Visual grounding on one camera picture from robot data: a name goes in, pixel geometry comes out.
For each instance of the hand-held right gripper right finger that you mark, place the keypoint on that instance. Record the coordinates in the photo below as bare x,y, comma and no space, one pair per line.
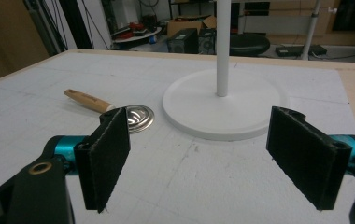
303,155

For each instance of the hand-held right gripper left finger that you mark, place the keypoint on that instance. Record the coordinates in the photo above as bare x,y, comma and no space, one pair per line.
104,161

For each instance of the white lamp stand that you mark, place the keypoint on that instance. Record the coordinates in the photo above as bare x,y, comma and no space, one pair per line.
222,112

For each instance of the flat black device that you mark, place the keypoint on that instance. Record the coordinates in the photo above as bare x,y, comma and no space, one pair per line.
300,50

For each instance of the black round stool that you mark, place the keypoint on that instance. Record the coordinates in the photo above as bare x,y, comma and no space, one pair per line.
249,44

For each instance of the white metal stand pole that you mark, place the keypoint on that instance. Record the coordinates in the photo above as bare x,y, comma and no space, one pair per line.
311,31

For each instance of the round white tray with clutter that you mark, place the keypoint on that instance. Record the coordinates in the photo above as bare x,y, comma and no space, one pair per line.
135,33

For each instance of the black box with fan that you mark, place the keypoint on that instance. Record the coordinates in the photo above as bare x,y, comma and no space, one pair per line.
207,41

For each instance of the grey tripod leg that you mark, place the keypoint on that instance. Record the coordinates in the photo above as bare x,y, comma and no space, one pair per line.
41,25

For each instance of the brown cardboard box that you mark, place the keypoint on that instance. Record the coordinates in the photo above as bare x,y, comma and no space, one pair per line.
181,25

